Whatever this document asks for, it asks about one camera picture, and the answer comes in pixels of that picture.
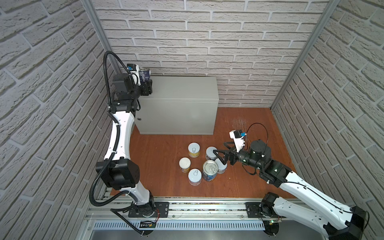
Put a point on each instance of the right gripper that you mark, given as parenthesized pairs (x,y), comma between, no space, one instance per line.
(233,153)

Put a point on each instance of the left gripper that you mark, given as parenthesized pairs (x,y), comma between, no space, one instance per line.
(148,86)

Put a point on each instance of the large blue can gold lid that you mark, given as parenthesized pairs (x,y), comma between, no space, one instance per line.
(210,170)

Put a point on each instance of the tall dark blue can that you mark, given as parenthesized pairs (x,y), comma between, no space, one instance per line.
(145,75)

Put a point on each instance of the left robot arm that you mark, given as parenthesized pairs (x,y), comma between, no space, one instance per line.
(117,170)

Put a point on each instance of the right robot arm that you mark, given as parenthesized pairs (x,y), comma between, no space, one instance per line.
(336,221)

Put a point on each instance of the white can near right gripper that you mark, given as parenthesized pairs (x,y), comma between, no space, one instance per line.
(210,153)

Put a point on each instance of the white can with date stamp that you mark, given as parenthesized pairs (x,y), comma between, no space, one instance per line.
(221,168)

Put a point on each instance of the yellow can with pull tab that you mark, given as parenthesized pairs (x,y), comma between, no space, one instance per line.
(194,150)

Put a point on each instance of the white can with pull tab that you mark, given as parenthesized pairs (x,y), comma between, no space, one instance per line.
(195,177)

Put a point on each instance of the orange can with white lid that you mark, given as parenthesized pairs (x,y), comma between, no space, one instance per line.
(185,164)

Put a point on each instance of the grey metal cabinet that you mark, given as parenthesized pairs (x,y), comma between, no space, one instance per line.
(179,106)

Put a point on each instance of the aluminium corner profile left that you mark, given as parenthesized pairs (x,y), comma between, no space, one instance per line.
(103,45)

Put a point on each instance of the aluminium corner profile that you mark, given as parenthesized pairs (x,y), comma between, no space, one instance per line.
(103,45)
(324,18)

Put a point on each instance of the aluminium corner profile right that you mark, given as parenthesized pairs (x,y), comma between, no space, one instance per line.
(324,18)

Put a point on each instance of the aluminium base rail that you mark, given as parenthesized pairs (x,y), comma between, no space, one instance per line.
(217,214)

